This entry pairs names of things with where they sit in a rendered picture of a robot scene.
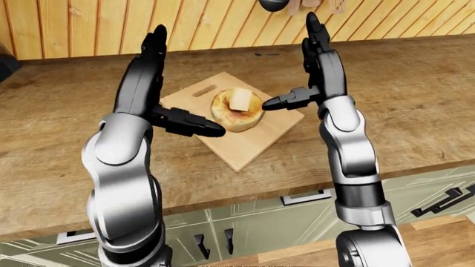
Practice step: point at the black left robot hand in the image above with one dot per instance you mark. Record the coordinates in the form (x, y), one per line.
(138, 83)

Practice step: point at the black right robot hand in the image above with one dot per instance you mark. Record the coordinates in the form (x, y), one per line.
(330, 75)

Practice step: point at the butter cube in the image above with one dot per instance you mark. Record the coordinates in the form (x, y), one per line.
(240, 99)

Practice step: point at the round toasted bread slice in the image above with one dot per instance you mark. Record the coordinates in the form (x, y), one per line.
(237, 114)

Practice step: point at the wooden hanging utensil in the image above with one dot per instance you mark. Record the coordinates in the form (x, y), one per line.
(337, 6)
(297, 6)

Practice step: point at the black hanging ladle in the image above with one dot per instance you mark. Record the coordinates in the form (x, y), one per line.
(274, 4)

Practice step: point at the wooden cutting board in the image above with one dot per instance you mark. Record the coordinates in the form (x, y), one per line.
(237, 130)

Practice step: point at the black appliance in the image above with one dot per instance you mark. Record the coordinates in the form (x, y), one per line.
(6, 65)

